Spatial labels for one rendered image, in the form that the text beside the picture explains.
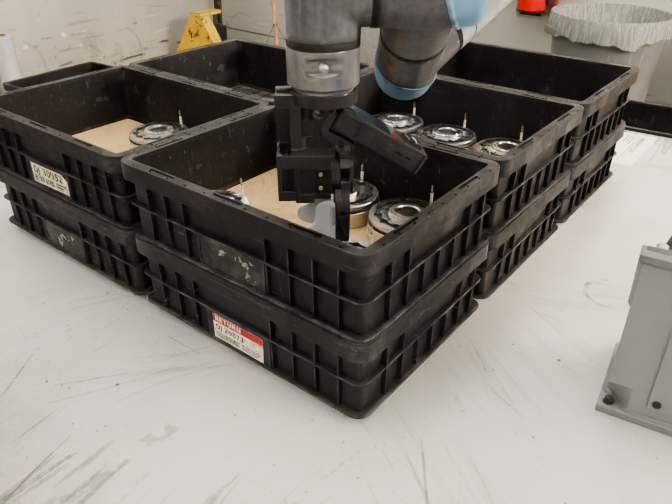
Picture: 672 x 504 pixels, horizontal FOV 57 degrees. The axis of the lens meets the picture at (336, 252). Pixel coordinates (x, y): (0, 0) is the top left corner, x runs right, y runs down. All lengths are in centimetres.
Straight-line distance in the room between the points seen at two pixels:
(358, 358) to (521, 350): 28
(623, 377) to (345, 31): 48
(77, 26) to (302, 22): 397
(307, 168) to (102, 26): 406
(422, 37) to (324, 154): 15
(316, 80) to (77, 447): 47
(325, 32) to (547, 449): 50
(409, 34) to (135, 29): 424
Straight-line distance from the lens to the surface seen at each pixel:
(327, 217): 70
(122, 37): 477
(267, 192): 96
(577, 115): 106
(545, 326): 93
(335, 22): 62
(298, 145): 67
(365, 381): 71
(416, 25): 64
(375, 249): 61
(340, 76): 63
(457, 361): 84
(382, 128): 69
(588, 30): 321
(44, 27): 443
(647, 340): 75
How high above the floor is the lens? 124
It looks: 31 degrees down
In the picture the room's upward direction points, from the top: straight up
